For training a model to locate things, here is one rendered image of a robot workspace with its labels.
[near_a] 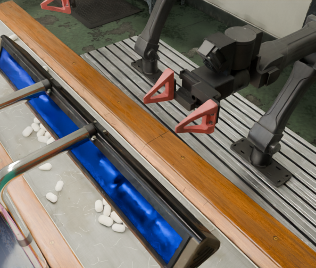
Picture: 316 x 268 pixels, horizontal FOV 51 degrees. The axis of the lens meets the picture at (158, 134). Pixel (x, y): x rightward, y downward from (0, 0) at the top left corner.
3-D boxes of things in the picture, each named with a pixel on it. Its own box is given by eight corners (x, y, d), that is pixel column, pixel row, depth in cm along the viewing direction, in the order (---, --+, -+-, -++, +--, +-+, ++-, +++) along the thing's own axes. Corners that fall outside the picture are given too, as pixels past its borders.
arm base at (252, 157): (284, 171, 91) (300, 160, 94) (232, 130, 103) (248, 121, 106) (276, 188, 97) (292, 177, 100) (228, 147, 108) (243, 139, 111)
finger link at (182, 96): (158, 100, 57) (200, 80, 61) (135, 80, 61) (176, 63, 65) (159, 128, 62) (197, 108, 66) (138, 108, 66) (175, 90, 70)
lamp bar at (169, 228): (28, 56, 79) (19, 28, 74) (221, 249, 45) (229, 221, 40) (-6, 68, 75) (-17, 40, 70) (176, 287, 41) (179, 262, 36)
